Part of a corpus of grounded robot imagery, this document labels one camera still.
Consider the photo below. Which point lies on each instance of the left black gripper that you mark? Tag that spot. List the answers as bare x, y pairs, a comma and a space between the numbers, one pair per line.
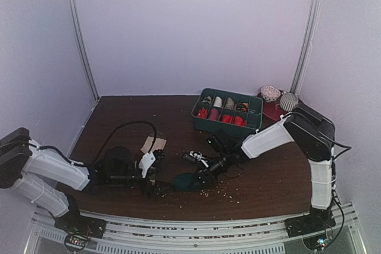
153, 192

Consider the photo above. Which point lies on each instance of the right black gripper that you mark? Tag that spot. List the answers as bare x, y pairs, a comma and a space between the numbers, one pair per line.
203, 175

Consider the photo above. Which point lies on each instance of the dark green christmas sock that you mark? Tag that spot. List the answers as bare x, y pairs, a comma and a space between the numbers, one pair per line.
186, 182

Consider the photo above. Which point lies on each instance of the beige striped sock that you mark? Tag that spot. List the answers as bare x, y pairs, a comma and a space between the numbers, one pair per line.
152, 145

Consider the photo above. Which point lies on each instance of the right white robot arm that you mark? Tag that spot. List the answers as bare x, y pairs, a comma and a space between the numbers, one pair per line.
312, 132

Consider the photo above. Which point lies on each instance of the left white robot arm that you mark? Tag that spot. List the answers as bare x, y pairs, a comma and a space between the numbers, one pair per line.
25, 164

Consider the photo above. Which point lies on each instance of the red socks in box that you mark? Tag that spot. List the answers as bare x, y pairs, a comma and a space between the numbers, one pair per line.
224, 118

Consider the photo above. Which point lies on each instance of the maroon rolled sock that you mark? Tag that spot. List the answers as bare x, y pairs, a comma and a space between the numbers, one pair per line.
214, 114

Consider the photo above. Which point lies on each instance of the green divided storage box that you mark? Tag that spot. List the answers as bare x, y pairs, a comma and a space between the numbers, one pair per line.
237, 114

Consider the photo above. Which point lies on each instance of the cream rolled sock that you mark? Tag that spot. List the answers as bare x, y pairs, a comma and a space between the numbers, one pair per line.
218, 102

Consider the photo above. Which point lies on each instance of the red round plate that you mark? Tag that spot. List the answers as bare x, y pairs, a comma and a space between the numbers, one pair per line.
272, 110

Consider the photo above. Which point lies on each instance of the pink patterned bowl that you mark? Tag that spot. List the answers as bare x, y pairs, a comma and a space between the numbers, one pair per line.
270, 93

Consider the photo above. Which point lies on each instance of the white striped cup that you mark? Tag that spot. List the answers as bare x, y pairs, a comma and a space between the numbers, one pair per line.
288, 101

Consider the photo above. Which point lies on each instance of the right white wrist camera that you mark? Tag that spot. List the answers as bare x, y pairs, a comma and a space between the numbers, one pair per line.
199, 158

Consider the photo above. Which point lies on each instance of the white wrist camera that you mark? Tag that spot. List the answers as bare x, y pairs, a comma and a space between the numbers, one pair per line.
146, 163
199, 158

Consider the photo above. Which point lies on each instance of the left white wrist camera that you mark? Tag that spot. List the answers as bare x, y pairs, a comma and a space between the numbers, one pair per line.
146, 163

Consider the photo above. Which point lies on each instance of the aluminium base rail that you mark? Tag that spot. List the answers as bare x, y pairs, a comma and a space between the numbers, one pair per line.
134, 235

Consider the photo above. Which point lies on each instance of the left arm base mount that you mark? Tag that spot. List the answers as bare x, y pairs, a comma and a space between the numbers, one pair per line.
83, 226

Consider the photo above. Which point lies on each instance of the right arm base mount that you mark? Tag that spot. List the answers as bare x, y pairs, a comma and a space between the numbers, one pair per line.
307, 224

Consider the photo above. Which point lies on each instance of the left aluminium corner post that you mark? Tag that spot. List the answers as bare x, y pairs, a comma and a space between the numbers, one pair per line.
82, 49

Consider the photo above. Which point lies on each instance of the aluminium corner post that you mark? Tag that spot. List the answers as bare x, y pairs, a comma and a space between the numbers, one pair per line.
82, 49
306, 48

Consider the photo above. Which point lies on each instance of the right aluminium corner post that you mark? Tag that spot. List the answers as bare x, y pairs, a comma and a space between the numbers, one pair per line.
306, 48

